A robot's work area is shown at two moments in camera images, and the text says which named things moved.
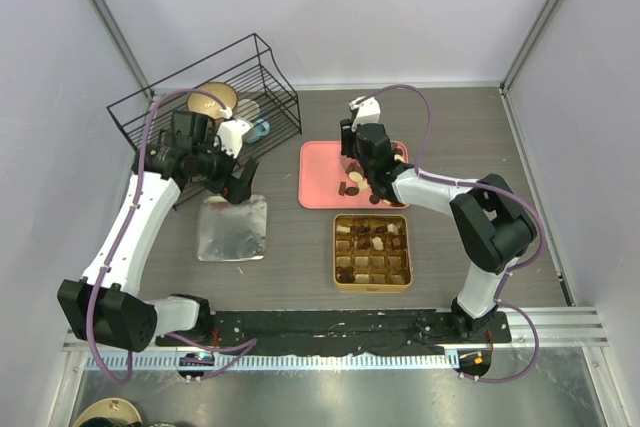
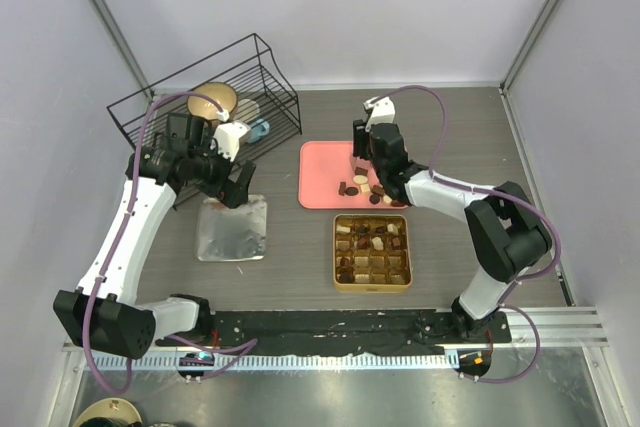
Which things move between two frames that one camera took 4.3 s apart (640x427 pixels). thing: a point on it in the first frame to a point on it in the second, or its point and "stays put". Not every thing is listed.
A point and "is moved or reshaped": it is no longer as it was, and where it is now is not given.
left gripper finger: (237, 190) stays put
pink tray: (327, 180) stays put
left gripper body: (214, 168) stays put
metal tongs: (347, 161) is moved or reshaped
